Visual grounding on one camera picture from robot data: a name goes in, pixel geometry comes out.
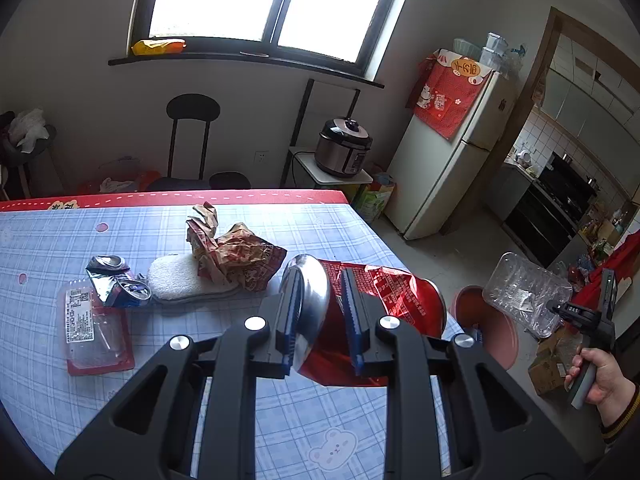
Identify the crushed silver blue can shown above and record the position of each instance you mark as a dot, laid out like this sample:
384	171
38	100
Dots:
117	282

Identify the green printed bag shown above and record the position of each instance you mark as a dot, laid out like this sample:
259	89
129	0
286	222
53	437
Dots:
375	200

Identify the clear ribbed plastic container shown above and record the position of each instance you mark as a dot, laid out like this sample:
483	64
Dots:
525	292

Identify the person's right hand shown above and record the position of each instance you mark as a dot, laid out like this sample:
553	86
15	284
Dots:
602	375

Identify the white refrigerator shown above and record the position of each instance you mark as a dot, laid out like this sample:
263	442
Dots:
440	185

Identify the small white side table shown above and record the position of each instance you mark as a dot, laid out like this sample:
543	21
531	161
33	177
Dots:
310	170

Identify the silver black rice cooker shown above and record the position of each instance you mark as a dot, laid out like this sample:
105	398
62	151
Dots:
342	150

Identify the black metal rack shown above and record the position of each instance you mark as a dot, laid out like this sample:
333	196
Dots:
302	120

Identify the upper kitchen cabinets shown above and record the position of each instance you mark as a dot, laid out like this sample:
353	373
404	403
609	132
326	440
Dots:
590	95

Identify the black kitchen stove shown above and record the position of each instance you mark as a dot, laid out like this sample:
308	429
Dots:
550	210

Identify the white wall socket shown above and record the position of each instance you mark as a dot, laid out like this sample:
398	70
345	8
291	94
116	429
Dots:
260	156

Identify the clear containers on refrigerator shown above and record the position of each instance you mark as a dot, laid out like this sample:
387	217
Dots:
492	52

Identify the clear tray with red rim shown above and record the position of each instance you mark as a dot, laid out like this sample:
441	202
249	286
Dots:
95	330

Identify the cardboard box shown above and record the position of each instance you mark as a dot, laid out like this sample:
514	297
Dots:
550	365

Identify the black framed window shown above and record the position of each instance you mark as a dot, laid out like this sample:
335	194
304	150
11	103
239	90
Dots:
220	0

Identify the red printed cloth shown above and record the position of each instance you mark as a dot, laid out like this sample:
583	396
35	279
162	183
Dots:
450	95

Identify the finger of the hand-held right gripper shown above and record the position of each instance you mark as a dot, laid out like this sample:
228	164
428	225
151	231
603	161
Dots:
555	307

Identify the red bag on floor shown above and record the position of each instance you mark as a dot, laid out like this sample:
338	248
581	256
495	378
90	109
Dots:
125	180

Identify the white crumpled plastic bag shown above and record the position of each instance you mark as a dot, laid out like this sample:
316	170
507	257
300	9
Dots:
27	130

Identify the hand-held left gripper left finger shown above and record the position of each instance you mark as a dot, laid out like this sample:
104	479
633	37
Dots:
280	345

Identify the person's right forearm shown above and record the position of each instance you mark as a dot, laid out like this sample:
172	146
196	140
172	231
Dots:
622	420

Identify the crumpled brown paper wrapper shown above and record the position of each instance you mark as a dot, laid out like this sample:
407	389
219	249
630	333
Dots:
235	255

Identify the yellow snack bag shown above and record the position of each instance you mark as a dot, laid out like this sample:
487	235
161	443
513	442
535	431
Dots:
157	47

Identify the red foil snack bag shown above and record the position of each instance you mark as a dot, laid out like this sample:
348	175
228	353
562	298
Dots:
400	300

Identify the black round-back chair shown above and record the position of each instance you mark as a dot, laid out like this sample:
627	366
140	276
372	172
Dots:
192	110

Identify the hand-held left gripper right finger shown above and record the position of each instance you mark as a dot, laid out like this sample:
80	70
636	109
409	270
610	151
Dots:
357	340

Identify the pink plastic bin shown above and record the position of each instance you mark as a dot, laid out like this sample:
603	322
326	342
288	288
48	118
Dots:
492	330

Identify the black round stool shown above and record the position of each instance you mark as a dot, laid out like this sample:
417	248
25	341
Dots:
230	180

